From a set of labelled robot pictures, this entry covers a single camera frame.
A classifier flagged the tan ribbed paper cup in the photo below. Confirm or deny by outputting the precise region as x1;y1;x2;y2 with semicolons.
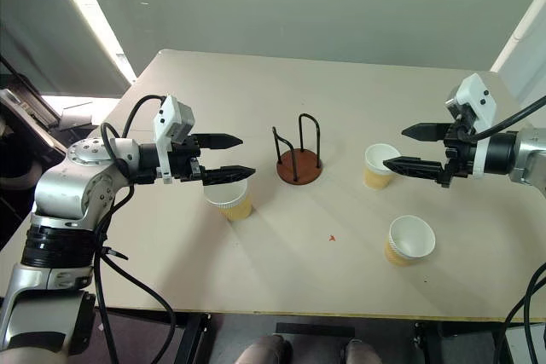
203;178;255;223
384;215;437;269
362;142;403;191

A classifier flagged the black flat bar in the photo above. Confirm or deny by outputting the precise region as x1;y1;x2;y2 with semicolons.
276;322;357;338

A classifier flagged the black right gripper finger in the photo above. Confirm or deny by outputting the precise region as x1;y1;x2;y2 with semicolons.
381;154;447;182
401;122;450;142

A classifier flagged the black table leg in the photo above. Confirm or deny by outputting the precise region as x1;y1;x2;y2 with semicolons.
181;312;212;364
414;321;454;364

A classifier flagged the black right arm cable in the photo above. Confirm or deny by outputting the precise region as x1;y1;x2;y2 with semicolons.
458;95;546;143

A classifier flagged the wire cup rack, brown base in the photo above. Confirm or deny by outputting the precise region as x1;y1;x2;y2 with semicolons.
271;113;324;187

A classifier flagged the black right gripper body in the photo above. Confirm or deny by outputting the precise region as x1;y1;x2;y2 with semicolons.
439;118;479;188

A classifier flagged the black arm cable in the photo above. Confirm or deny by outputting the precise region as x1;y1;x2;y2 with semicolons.
458;95;546;143
93;94;177;364

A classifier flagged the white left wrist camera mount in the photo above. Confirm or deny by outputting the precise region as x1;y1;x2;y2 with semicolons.
152;93;196;185

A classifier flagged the dark rounded shape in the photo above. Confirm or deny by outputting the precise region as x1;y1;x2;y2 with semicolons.
344;338;384;364
235;334;294;364

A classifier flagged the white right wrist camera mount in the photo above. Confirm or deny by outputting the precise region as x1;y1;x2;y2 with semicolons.
445;73;498;179

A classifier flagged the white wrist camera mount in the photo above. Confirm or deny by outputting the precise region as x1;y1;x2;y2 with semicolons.
152;93;196;185
445;73;498;179

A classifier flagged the black slanted panel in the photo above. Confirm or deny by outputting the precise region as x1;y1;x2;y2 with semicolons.
0;55;68;159

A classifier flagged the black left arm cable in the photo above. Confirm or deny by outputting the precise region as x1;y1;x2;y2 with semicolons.
93;94;177;364

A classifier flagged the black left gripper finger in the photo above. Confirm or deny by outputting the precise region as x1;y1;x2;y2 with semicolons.
201;165;257;188
195;132;245;152

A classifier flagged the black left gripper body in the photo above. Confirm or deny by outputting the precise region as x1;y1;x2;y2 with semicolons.
170;133;206;183

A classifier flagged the black loose cable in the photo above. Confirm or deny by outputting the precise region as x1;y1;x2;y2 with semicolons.
524;262;546;364
502;290;546;364

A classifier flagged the grey flat box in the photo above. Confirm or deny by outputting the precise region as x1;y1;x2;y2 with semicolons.
58;101;96;130

